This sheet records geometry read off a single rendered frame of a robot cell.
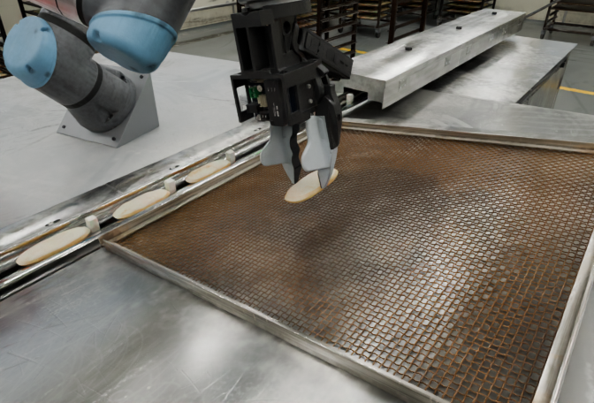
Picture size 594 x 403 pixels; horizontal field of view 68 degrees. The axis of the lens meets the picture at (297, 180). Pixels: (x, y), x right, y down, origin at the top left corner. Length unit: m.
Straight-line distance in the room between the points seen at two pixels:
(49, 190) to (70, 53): 0.26
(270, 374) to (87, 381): 0.15
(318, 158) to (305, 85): 0.08
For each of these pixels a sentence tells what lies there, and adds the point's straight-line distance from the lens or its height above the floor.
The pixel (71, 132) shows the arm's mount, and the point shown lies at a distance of 1.14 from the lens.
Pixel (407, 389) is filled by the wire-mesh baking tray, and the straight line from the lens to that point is 0.33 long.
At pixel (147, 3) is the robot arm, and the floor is 1.17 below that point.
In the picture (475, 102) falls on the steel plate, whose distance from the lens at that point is 1.32.
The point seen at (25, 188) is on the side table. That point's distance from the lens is 0.95.
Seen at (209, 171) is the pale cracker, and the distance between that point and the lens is 0.80.
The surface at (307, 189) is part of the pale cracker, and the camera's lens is 0.52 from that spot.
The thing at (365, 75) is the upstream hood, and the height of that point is 0.92.
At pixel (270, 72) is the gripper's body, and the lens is 0.44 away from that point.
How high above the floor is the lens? 1.24
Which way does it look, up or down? 30 degrees down
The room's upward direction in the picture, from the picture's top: straight up
